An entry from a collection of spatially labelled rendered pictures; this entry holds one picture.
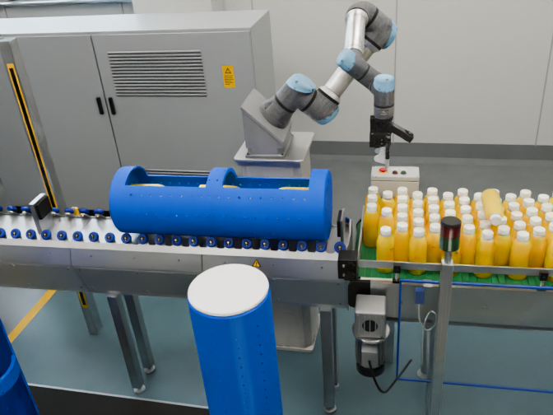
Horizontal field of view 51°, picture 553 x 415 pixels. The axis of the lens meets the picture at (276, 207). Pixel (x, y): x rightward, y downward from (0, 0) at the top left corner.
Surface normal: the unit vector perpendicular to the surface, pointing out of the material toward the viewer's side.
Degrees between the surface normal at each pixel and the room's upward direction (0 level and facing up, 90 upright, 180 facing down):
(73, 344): 0
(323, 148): 76
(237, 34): 90
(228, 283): 0
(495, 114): 90
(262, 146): 90
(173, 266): 70
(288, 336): 90
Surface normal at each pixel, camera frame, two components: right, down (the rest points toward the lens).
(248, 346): 0.42, 0.43
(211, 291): -0.07, -0.86
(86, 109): -0.22, 0.51
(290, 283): -0.15, 0.77
